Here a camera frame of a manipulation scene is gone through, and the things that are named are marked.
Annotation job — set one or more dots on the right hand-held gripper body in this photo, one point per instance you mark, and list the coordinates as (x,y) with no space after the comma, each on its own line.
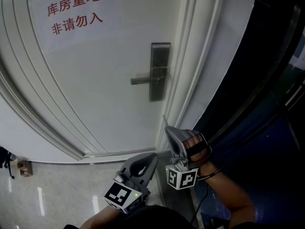
(176,142)

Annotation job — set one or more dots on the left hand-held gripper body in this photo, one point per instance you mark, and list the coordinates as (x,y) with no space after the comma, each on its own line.
(140,168)

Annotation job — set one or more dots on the grey metal door lock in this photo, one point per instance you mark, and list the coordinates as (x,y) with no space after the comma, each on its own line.
(157,56)

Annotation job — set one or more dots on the person's left forearm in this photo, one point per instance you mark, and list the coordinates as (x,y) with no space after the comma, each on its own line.
(100,219)

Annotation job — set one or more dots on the person's right forearm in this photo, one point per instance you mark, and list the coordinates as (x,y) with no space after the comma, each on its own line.
(226,192)

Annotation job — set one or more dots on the metal door threshold strip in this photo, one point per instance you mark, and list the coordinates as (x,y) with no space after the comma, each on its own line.
(119,153)

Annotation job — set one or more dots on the white panelled door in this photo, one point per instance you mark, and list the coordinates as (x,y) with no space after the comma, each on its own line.
(100,85)

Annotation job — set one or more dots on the person's right hand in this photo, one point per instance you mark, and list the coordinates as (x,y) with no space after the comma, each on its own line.
(199,156)

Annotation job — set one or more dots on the person's dark clothing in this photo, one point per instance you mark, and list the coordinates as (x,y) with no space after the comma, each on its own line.
(152,218)

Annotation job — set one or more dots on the dark glass partition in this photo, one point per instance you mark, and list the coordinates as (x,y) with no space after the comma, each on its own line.
(274,92)

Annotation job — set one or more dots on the small cardboard box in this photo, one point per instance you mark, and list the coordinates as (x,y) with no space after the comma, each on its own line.
(25,168)

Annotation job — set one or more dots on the black stand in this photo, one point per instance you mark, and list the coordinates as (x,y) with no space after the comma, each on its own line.
(6,159)

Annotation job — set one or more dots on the paper sign with red characters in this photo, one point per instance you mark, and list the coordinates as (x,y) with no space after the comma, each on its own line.
(78,15)

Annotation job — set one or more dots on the white door frame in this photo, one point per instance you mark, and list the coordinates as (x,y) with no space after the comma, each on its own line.
(202,56)

